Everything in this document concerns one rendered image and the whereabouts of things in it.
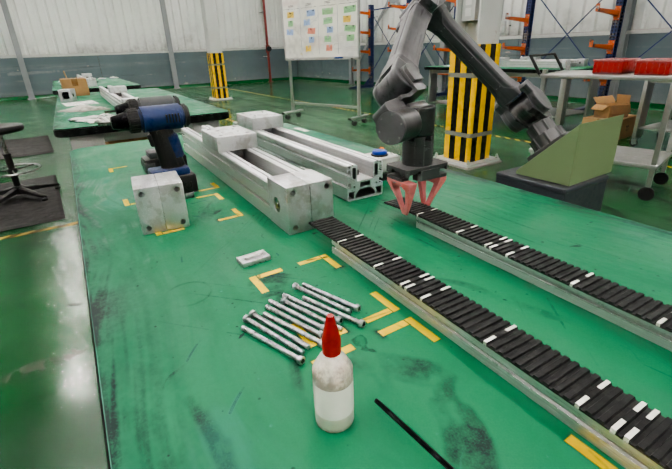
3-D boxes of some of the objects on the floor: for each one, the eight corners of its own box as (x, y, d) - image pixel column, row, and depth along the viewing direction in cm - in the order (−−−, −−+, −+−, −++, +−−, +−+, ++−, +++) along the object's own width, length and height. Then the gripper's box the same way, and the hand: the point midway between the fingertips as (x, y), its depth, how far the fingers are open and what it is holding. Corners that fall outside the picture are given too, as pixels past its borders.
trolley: (667, 184, 335) (705, 49, 297) (651, 202, 300) (692, 52, 262) (537, 163, 404) (554, 52, 366) (512, 176, 369) (528, 54, 331)
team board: (281, 120, 712) (270, -9, 639) (301, 115, 748) (293, -6, 675) (352, 127, 625) (349, -21, 552) (370, 122, 661) (370, -18, 588)
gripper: (409, 140, 72) (406, 222, 77) (451, 132, 76) (446, 211, 82) (384, 134, 77) (384, 212, 83) (426, 127, 82) (422, 201, 88)
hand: (415, 207), depth 82 cm, fingers closed on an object, 5 cm apart
